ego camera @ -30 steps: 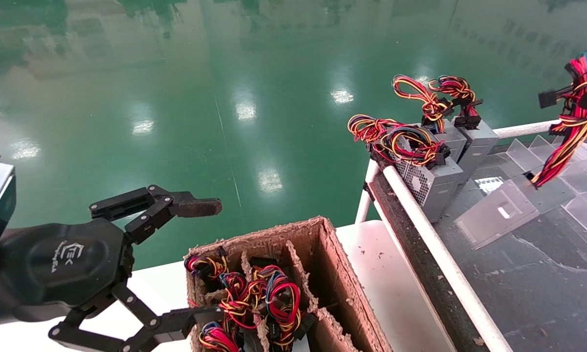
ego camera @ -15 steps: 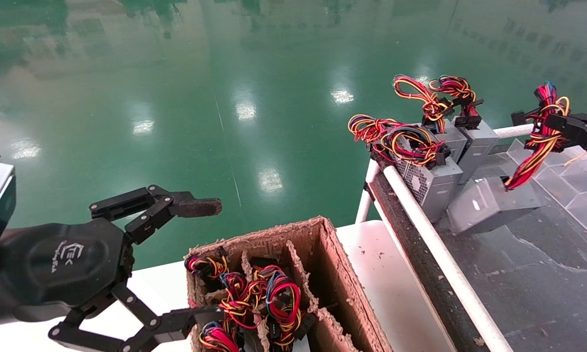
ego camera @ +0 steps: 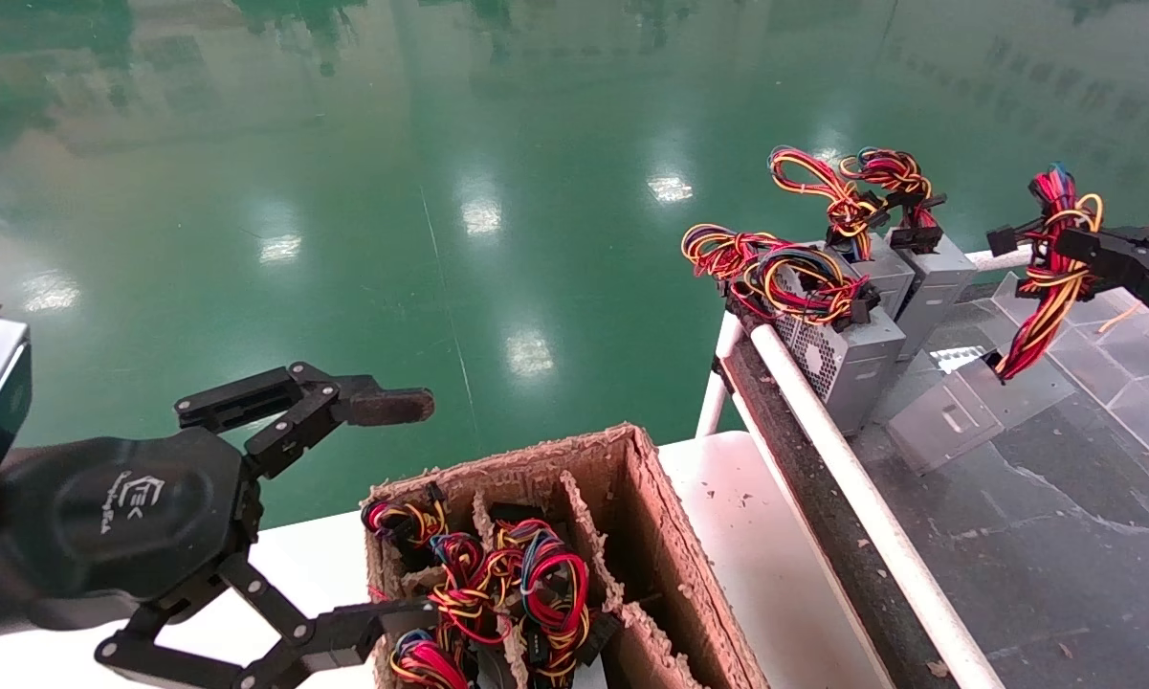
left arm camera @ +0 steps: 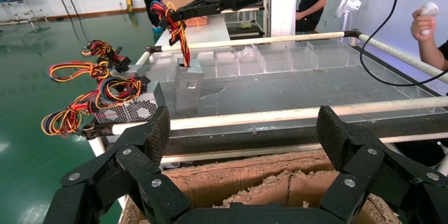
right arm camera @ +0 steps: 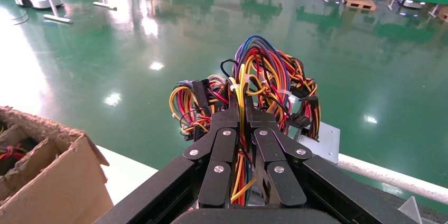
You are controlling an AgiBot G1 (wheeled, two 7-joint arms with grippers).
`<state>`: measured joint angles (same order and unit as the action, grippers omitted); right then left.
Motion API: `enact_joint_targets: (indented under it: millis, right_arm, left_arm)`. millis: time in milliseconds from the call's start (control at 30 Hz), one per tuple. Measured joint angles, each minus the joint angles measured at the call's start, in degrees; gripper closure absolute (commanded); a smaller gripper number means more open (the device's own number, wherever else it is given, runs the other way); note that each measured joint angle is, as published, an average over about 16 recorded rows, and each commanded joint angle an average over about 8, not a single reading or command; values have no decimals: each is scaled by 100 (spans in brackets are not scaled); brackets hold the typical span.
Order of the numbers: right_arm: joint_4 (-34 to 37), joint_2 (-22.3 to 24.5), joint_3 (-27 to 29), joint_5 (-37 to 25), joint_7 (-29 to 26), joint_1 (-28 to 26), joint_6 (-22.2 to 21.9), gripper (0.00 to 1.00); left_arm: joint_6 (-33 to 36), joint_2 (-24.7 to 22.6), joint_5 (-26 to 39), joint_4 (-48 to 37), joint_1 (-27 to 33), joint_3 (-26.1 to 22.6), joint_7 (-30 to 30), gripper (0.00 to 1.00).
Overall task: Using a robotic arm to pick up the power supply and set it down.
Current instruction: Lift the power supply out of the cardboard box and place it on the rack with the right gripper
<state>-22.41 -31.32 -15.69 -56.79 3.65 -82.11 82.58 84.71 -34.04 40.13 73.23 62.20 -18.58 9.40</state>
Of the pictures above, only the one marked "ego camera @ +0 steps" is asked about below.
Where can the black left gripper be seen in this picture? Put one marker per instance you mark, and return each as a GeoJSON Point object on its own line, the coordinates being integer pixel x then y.
{"type": "Point", "coordinates": [124, 517]}

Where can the clear acrylic divider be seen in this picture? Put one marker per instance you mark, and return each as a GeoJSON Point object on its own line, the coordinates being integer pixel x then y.
{"type": "Point", "coordinates": [1124, 373]}

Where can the black conveyor side rail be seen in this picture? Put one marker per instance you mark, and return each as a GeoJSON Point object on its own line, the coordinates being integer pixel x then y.
{"type": "Point", "coordinates": [823, 536]}

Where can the dark conveyor belt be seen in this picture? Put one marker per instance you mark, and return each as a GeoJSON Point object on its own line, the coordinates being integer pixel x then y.
{"type": "Point", "coordinates": [1062, 574]}

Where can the worn cardboard divider box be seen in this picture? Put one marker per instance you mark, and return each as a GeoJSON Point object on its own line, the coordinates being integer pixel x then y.
{"type": "Point", "coordinates": [526, 466]}

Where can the white frame leg tube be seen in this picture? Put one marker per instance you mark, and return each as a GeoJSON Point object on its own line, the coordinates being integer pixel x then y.
{"type": "Point", "coordinates": [713, 407]}

